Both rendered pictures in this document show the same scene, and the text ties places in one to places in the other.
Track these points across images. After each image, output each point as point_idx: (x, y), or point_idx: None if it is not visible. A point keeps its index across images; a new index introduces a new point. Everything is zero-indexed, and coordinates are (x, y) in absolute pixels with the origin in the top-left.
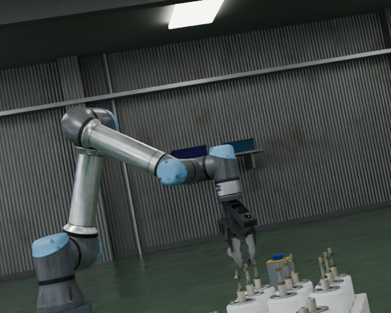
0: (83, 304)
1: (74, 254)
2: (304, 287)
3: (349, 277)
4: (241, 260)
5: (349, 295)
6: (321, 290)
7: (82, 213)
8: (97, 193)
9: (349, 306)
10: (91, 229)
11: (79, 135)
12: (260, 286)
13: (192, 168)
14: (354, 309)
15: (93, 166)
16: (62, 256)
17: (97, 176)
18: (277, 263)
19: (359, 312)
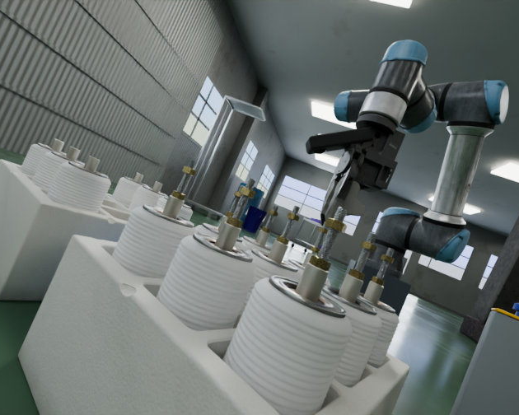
0: (374, 268)
1: (399, 228)
2: (260, 258)
3: (266, 296)
4: (320, 212)
5: (173, 275)
6: (161, 208)
7: (434, 196)
8: (453, 177)
9: (160, 293)
10: (437, 215)
11: None
12: (365, 294)
13: (364, 96)
14: (126, 273)
15: (450, 145)
16: (385, 222)
17: (452, 157)
18: (491, 314)
19: (93, 255)
